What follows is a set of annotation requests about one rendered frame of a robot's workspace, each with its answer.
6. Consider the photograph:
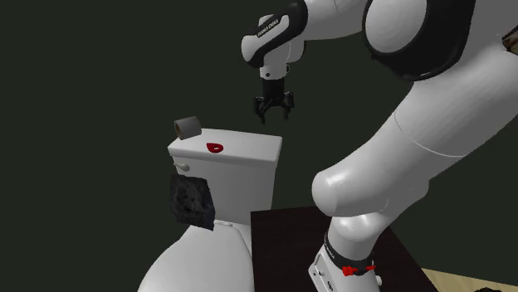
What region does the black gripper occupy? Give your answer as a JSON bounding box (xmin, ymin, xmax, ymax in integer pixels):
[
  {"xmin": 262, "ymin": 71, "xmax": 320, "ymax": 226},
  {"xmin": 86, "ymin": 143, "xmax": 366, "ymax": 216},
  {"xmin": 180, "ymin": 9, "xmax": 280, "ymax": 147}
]
[{"xmin": 253, "ymin": 76, "xmax": 296, "ymax": 125}]

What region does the white toilet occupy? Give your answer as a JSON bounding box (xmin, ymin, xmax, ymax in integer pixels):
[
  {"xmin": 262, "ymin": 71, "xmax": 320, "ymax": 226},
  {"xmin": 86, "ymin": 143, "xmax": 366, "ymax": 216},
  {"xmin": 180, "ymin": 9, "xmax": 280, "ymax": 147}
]
[{"xmin": 137, "ymin": 128, "xmax": 283, "ymax": 292}]

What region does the grey toilet paper roll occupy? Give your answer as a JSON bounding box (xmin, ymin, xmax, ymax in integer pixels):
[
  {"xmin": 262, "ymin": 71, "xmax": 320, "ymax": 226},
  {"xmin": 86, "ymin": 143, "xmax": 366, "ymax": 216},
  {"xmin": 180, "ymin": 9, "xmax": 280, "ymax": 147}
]
[{"xmin": 173, "ymin": 115, "xmax": 203, "ymax": 141}]

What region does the dark robot stand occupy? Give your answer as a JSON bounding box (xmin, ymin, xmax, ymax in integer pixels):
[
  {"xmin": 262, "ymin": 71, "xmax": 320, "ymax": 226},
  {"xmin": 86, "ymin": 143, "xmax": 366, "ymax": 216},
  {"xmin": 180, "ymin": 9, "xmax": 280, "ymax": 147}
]
[{"xmin": 250, "ymin": 205, "xmax": 441, "ymax": 292}]

